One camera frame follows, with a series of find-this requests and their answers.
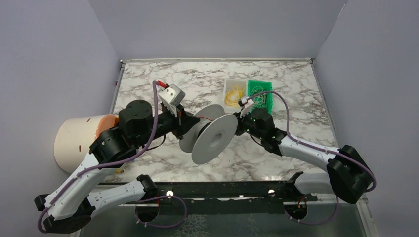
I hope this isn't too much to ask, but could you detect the white perforated cable spool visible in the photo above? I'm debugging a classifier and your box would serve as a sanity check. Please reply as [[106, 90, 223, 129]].
[[179, 104, 238, 165]]

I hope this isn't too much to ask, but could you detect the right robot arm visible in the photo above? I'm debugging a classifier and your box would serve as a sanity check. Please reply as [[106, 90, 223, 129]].
[[233, 108, 374, 204]]

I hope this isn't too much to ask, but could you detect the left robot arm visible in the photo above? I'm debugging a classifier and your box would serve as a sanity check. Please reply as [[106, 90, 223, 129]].
[[35, 100, 200, 234]]

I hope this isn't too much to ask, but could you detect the green plastic bin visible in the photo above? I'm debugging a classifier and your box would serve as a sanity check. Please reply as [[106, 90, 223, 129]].
[[248, 80, 273, 113]]

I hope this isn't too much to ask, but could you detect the white plastic bin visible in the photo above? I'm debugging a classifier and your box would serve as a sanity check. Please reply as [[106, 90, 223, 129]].
[[221, 79, 248, 113]]

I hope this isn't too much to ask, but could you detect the cream cylinder winding machine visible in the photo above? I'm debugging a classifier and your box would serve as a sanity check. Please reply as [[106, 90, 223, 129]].
[[53, 114, 119, 173]]

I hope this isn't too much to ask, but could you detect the white cable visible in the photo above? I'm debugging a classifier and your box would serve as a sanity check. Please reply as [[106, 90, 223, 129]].
[[250, 85, 270, 107]]

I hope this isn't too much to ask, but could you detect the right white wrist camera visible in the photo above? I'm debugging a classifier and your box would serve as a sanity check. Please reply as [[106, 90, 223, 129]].
[[239, 96, 254, 118]]

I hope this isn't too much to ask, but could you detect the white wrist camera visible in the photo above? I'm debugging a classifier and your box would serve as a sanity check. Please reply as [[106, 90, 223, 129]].
[[158, 84, 185, 114], [239, 96, 254, 118]]

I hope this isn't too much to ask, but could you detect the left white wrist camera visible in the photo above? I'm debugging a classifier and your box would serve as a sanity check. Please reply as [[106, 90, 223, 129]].
[[158, 84, 185, 114]]

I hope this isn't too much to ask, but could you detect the yellow cable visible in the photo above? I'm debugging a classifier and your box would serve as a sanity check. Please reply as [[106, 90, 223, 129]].
[[224, 85, 246, 107]]

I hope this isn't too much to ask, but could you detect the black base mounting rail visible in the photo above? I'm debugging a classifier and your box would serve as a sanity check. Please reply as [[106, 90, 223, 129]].
[[126, 181, 317, 217]]

